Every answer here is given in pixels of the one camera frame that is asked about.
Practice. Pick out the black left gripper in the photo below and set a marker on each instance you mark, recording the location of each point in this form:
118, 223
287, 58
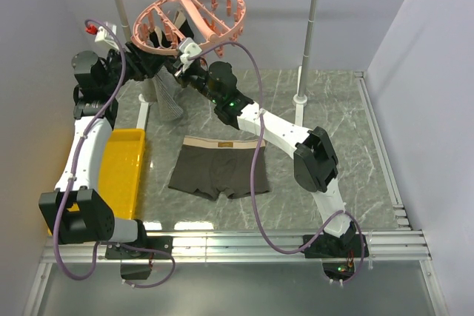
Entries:
144, 64

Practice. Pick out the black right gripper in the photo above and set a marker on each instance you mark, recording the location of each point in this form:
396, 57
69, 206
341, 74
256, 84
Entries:
182, 77

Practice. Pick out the grey striped underwear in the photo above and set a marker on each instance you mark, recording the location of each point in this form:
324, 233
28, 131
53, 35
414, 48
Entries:
161, 90

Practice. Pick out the pink round clip hanger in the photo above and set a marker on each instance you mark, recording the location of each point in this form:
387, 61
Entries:
164, 24

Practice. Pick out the dark grey boxer briefs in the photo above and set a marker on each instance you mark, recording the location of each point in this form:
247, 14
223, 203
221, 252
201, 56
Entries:
208, 167

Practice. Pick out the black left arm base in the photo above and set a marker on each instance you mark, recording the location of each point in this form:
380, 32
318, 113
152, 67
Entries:
137, 262

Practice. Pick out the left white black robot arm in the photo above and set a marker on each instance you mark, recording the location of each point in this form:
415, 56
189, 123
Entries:
94, 95

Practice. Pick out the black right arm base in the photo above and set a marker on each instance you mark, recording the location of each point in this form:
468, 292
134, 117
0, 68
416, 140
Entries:
341, 256

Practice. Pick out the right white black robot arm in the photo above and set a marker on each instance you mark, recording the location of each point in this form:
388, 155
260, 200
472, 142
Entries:
314, 158

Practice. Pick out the yellow plastic tray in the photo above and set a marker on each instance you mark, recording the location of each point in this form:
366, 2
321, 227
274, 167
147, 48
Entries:
122, 175

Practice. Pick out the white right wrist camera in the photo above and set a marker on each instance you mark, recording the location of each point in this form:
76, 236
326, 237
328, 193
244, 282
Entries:
188, 52

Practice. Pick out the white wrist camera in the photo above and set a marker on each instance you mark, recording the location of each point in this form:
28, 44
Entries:
102, 35
188, 52

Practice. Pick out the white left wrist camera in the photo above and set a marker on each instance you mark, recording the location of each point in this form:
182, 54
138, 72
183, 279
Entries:
102, 35

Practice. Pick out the aluminium right side rail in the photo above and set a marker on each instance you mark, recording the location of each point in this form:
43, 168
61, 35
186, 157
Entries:
400, 212

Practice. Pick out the aluminium table edge rail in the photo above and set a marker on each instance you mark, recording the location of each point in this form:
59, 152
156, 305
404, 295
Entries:
212, 246

